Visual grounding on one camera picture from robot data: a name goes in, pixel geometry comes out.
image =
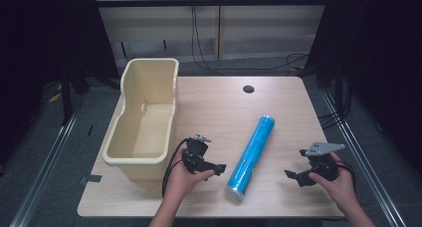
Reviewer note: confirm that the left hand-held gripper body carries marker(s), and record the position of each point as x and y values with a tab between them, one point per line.
195	150

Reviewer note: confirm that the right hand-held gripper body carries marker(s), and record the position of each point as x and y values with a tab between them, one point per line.
323	164

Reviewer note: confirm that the person's right hand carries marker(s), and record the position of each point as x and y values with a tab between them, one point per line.
341	187

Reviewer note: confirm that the person's left hand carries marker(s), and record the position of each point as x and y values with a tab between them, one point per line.
179	182

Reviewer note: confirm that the blue cylindrical tube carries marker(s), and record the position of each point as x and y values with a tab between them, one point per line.
252	154

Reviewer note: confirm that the cream plastic bin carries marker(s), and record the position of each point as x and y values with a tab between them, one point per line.
146	134

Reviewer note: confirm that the small black tape strip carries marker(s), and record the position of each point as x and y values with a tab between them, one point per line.
90	130

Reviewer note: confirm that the black tape piece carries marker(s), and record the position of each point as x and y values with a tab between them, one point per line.
90	179

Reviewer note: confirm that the dark curtain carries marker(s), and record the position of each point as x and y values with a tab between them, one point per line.
381	71
40	54

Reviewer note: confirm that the black metal stand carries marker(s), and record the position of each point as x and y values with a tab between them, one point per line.
66	97

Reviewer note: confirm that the black horizontal metal bar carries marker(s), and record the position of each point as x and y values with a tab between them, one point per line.
212	1

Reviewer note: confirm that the yellow floor item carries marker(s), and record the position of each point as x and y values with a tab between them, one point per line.
55	97

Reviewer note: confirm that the metal floor rail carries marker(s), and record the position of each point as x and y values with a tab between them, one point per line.
46	164
365	160

